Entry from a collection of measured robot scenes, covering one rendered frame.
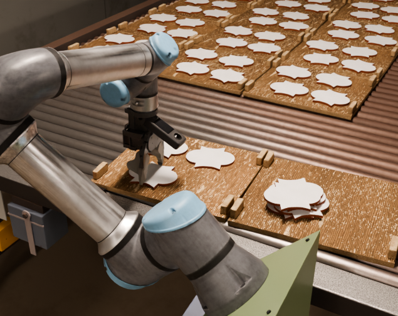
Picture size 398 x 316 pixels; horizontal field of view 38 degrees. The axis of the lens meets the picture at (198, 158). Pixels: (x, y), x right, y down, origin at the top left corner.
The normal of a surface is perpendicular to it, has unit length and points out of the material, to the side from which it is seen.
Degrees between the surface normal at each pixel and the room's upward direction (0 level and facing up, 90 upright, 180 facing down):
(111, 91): 88
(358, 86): 0
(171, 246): 88
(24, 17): 90
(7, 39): 90
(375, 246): 0
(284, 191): 0
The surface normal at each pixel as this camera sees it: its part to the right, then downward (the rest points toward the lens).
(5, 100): 0.24, 0.41
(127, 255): 0.06, 0.27
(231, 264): 0.18, -0.44
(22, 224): -0.48, 0.44
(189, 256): -0.22, 0.28
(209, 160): 0.00, -0.86
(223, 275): -0.11, -0.20
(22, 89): 0.51, 0.27
